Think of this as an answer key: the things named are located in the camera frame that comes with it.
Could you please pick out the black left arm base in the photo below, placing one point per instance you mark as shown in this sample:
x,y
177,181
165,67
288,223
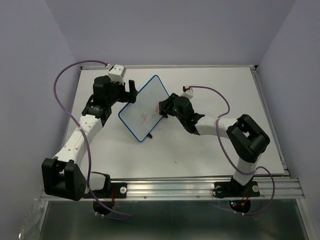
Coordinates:
x,y
105,188

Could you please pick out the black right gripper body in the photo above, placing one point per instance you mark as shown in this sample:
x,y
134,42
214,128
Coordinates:
x,y
172,112

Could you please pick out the metal wire whiteboard stand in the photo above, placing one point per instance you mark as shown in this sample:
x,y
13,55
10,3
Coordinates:
x,y
149,135

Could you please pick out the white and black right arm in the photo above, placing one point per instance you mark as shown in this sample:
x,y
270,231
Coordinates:
x,y
246,136

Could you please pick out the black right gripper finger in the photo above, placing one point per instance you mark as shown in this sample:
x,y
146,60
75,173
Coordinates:
x,y
163,113
166,104

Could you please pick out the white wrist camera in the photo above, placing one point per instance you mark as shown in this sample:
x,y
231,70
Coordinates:
x,y
117,73
187,92

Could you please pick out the aluminium front mounting rail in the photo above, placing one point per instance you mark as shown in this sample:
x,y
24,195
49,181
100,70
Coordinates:
x,y
196,189

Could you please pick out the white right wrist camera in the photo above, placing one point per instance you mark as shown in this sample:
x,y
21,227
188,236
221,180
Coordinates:
x,y
187,92

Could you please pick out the white table edge rail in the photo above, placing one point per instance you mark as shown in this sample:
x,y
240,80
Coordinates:
x,y
129,67

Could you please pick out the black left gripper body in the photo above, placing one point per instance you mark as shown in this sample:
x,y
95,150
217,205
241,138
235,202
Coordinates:
x,y
117,88

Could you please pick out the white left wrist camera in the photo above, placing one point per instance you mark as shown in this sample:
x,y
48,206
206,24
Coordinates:
x,y
117,73

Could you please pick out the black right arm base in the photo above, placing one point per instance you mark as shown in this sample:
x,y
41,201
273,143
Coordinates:
x,y
240,194

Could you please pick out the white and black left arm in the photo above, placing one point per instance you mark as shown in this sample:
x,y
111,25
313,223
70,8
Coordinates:
x,y
62,175

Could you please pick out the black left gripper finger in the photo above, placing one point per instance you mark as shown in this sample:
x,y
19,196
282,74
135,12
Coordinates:
x,y
128,97
132,89

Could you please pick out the blue-edged small whiteboard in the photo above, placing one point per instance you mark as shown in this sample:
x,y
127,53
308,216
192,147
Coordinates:
x,y
141,117

